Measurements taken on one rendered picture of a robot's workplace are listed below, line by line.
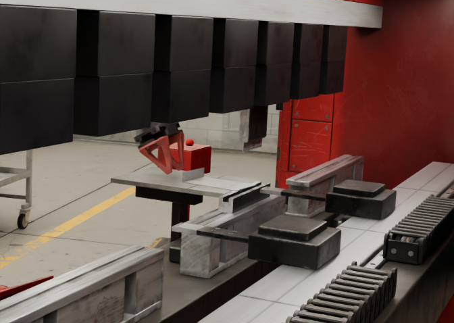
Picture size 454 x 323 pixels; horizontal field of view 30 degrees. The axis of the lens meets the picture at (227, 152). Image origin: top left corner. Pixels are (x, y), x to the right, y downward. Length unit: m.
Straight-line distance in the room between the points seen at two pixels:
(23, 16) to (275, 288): 0.48
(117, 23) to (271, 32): 0.57
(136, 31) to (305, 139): 1.46
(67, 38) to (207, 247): 0.60
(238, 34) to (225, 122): 7.37
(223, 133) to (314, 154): 6.33
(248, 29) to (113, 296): 0.57
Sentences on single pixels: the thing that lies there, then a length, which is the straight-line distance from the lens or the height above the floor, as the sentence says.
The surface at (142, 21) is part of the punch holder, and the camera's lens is 1.21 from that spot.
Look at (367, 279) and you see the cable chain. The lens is 1.03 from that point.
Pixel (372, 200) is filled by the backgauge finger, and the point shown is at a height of 1.02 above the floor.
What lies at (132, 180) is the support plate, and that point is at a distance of 1.77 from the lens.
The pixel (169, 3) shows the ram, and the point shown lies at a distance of 1.28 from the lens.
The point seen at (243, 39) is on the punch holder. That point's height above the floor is 1.30.
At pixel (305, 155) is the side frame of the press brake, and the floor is 0.94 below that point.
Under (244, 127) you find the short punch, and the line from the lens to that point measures 1.68.
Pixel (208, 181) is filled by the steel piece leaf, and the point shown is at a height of 1.00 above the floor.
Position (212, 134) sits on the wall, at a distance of 8.93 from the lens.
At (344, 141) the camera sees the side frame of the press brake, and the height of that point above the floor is 1.00.
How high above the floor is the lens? 1.33
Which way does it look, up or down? 9 degrees down
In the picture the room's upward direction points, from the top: 3 degrees clockwise
